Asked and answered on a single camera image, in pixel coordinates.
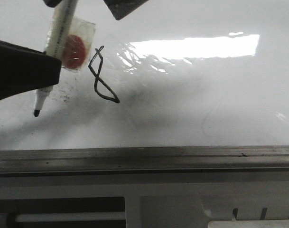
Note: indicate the white plastic base unit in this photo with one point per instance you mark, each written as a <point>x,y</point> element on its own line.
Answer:
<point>150,200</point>

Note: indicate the white black whiteboard marker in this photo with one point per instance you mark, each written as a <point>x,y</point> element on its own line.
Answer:
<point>56,38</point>

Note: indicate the grey aluminium whiteboard frame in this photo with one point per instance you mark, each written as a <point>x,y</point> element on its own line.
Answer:
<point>178,158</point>

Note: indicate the white whiteboard surface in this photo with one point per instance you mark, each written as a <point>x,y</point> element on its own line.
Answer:
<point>187,72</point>

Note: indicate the red round magnet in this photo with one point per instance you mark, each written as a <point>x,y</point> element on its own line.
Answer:
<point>74,52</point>

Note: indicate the clear adhesive tape piece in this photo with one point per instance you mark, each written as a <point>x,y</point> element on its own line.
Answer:
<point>86,30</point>

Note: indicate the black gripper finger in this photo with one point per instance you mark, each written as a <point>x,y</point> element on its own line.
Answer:
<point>23,69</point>
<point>118,8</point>

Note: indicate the black drawn number eight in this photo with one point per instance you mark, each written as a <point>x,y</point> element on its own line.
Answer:
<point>97,77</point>

